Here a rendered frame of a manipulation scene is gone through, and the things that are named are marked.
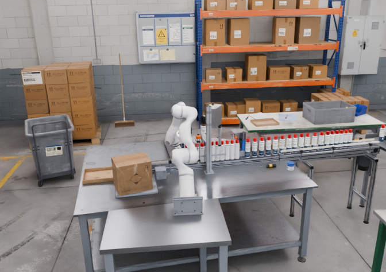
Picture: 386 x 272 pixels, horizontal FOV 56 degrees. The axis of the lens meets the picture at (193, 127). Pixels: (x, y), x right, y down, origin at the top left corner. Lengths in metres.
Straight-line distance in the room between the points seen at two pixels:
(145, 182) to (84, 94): 3.62
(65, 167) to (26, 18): 3.69
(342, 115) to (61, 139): 3.84
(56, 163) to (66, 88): 1.65
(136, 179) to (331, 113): 3.04
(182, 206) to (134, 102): 5.37
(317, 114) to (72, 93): 3.99
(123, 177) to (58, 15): 5.34
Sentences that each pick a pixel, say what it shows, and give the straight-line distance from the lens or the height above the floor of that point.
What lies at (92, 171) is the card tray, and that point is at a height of 0.84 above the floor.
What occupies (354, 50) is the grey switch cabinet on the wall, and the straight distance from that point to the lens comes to 8.49.
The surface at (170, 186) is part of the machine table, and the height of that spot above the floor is 0.83.
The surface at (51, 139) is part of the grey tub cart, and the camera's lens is 5.30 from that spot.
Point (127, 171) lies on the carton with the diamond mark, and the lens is 3.14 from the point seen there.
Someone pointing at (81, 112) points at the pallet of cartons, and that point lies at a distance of 6.69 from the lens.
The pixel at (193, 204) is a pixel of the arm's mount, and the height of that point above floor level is 0.93.
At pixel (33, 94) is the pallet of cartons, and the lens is 6.73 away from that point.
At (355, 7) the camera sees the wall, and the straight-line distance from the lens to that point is 8.76.
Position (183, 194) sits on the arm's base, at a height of 0.97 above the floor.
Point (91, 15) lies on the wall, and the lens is 7.88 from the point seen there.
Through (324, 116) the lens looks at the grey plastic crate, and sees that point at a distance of 5.26.
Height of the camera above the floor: 2.39
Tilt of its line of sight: 19 degrees down
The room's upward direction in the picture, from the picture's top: 1 degrees counter-clockwise
